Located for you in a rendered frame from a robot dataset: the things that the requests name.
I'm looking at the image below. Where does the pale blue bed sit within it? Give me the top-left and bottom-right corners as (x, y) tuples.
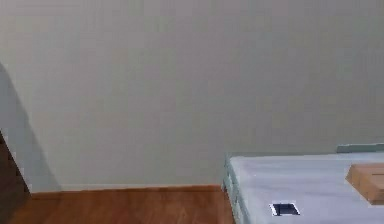
(221, 151), (384, 224)

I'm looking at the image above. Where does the brown cardboard box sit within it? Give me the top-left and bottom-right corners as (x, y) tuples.
(345, 162), (384, 206)

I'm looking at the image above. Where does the dark brown wooden furniture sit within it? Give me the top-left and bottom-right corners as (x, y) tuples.
(0, 129), (32, 224)

